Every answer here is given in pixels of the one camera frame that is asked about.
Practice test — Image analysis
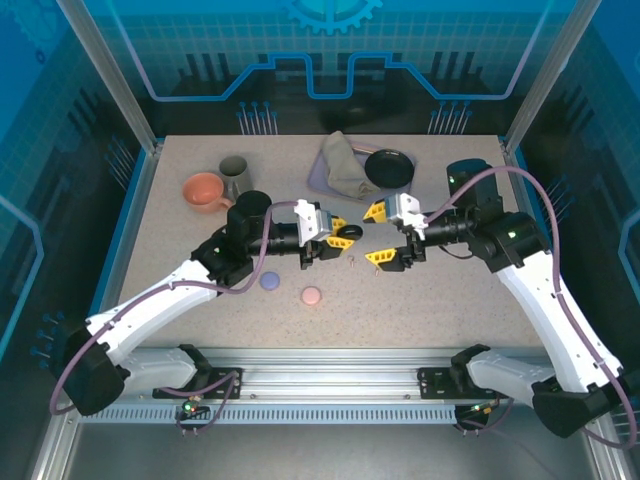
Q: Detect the aluminium mounting rail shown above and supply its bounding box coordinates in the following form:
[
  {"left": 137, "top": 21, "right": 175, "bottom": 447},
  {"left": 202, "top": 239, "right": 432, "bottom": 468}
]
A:
[{"left": 139, "top": 347, "right": 596, "bottom": 402}]

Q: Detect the beige folded cloth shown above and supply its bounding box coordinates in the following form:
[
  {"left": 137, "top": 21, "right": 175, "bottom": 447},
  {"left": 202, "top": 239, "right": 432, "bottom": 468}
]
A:
[{"left": 321, "top": 130, "right": 381, "bottom": 200}]

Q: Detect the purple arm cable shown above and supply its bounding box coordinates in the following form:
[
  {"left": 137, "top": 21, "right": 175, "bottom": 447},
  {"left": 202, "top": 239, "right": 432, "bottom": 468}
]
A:
[
  {"left": 423, "top": 165, "right": 640, "bottom": 448},
  {"left": 49, "top": 200, "right": 301, "bottom": 416}
]

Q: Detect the black round plate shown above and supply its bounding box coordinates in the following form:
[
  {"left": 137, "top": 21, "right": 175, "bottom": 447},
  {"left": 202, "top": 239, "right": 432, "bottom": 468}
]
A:
[{"left": 363, "top": 148, "right": 416, "bottom": 190}]

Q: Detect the grey ceramic mug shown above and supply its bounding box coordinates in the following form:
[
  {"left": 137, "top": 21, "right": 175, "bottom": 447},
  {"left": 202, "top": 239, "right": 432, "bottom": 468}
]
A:
[{"left": 218, "top": 155, "right": 255, "bottom": 199}]

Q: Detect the slotted grey cable duct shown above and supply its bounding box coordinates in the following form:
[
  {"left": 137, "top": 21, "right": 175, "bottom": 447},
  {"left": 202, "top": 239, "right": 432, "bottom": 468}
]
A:
[{"left": 82, "top": 403, "right": 461, "bottom": 425}]

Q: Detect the aluminium frame post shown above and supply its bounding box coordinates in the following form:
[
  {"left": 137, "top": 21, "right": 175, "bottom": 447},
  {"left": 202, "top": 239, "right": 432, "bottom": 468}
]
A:
[
  {"left": 54, "top": 0, "right": 164, "bottom": 154},
  {"left": 502, "top": 0, "right": 589, "bottom": 154}
]

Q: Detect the lilac plastic tray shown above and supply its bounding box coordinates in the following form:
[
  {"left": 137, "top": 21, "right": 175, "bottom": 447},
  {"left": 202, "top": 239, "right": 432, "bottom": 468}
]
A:
[{"left": 306, "top": 141, "right": 419, "bottom": 200}]

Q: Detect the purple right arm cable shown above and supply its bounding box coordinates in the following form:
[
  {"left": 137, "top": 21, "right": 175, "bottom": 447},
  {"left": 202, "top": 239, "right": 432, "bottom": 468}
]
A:
[{"left": 423, "top": 165, "right": 640, "bottom": 448}]

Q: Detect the thin purple base cable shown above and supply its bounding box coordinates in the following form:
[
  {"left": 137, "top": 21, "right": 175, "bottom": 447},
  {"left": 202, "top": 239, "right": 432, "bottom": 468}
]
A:
[
  {"left": 174, "top": 372, "right": 237, "bottom": 437},
  {"left": 457, "top": 384, "right": 516, "bottom": 437}
]

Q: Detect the orange ceramic cup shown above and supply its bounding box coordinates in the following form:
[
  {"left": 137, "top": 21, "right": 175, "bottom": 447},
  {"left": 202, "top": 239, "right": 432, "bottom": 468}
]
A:
[{"left": 182, "top": 172, "right": 235, "bottom": 215}]

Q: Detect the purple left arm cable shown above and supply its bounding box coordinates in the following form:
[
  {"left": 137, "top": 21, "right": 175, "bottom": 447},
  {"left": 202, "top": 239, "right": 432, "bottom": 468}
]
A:
[{"left": 49, "top": 200, "right": 301, "bottom": 416}]

